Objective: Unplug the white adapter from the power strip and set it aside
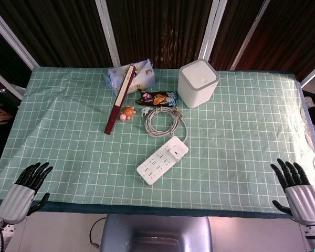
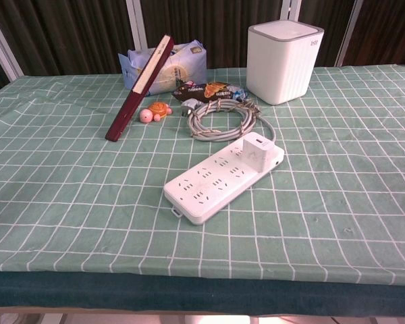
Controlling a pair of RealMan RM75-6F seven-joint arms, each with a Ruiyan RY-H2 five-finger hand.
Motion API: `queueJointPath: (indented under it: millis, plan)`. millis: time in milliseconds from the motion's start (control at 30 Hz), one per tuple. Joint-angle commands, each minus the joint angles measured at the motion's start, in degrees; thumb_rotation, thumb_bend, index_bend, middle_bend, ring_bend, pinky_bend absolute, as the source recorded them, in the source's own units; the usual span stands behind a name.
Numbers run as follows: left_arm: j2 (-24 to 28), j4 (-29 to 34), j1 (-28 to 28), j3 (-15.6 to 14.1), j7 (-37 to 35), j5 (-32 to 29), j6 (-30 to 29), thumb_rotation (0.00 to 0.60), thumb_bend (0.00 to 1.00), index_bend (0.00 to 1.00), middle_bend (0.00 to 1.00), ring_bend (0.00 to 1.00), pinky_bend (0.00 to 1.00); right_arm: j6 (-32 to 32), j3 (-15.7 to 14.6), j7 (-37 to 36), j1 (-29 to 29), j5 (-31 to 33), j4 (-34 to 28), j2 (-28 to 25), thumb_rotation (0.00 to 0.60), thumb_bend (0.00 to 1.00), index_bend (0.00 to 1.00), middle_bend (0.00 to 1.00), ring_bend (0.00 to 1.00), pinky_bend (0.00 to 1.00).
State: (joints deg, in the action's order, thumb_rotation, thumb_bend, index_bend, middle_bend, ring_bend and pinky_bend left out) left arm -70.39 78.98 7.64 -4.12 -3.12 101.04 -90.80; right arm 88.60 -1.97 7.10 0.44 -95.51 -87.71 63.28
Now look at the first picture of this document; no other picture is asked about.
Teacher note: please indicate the dark snack packet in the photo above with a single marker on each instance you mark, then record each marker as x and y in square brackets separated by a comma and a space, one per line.
[157, 98]

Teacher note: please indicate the long maroon box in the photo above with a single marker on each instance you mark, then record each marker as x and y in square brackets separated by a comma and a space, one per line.
[119, 102]

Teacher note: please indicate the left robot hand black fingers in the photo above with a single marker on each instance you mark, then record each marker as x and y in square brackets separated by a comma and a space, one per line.
[14, 199]

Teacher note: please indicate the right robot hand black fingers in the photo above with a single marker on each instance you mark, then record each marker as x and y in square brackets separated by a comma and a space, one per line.
[304, 202]

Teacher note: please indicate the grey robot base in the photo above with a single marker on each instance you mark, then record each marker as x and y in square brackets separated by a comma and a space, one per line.
[157, 231]

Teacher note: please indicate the white crumpled cloth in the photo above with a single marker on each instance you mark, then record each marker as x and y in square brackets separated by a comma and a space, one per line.
[311, 126]

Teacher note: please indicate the blue tissue pack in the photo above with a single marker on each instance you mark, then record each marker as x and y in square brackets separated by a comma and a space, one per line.
[143, 76]

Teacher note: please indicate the white power strip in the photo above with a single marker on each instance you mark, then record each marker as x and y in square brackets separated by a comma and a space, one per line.
[156, 165]

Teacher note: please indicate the black handheld device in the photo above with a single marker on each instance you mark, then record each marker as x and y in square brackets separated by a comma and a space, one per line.
[5, 97]

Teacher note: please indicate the orange toy turtle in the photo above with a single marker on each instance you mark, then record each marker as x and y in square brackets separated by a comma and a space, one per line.
[128, 113]

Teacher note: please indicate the white screen frame post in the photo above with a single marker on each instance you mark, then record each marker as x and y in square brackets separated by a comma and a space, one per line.
[108, 34]
[211, 31]
[10, 39]
[249, 36]
[312, 74]

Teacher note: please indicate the white cube bin grey rim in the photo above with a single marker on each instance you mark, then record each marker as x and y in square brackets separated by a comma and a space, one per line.
[197, 84]

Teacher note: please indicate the green checked tablecloth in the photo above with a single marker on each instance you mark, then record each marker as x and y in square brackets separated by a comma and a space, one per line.
[225, 147]

